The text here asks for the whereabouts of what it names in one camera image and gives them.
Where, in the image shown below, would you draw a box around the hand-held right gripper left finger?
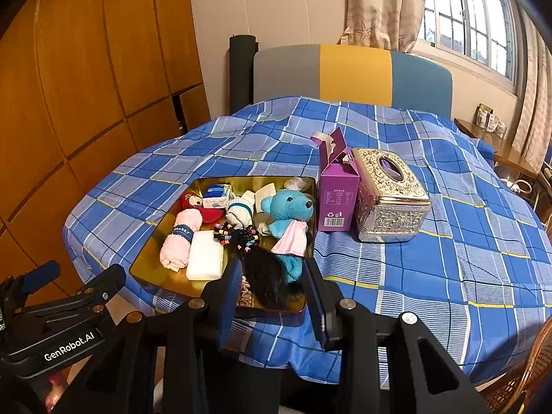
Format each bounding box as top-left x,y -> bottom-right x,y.
52,259 -> 245,414

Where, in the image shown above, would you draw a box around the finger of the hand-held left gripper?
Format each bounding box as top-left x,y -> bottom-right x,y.
0,260 -> 62,311
75,264 -> 127,308

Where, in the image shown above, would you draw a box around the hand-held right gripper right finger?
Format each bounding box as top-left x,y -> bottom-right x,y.
303,259 -> 492,414

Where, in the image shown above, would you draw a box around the brown lace scrunchie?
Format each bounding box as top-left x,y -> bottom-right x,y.
236,282 -> 260,308

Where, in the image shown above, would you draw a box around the gold metal tin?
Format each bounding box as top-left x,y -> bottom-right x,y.
128,176 -> 318,314

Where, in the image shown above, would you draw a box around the black hair piece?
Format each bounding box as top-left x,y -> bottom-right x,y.
241,248 -> 299,308

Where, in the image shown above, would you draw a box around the white sponge block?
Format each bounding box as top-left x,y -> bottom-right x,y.
186,230 -> 225,281

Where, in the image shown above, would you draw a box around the black beaded hair ties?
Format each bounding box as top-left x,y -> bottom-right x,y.
213,221 -> 260,254

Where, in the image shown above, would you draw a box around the pink towel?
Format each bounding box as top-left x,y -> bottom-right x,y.
160,208 -> 204,273

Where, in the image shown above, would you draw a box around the red plush sock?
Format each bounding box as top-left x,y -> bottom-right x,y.
180,193 -> 226,224

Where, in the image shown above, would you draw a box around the white teal striped sock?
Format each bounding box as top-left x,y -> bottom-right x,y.
226,190 -> 258,229

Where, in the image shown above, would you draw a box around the teal plush toy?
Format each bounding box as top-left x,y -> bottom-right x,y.
260,189 -> 316,284

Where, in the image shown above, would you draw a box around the blue tissue pack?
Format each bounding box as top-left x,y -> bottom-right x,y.
202,184 -> 234,210

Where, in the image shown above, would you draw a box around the beige cloth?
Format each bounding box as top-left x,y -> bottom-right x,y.
254,182 -> 277,213

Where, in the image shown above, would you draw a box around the person's left hand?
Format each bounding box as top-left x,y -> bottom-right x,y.
45,375 -> 70,412

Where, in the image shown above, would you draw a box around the purple carton box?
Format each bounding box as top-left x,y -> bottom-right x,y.
310,127 -> 361,233

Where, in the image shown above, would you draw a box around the blue plaid tablecloth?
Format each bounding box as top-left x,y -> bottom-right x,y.
62,96 -> 552,387

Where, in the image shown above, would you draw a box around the ornate silver tissue box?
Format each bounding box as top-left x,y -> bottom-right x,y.
351,147 -> 433,243

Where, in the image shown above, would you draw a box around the wooden wardrobe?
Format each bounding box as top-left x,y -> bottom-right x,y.
0,0 -> 213,311

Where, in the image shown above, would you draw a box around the rattan chair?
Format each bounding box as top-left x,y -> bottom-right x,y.
482,315 -> 552,414

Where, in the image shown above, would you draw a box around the grey yellow blue headboard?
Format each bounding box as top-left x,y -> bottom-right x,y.
252,44 -> 454,120

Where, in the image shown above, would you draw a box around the wooden side desk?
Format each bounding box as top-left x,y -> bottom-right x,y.
454,118 -> 541,180

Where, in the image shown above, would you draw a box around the cluster of small packets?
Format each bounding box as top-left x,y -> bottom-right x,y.
475,103 -> 508,137

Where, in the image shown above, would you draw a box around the beige printed curtain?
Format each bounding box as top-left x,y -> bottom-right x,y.
511,4 -> 552,174
338,0 -> 428,53

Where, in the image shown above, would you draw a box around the white framed window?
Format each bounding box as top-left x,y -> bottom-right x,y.
413,0 -> 519,92

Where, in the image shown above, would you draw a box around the white cable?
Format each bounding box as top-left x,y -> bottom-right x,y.
506,176 -> 536,196

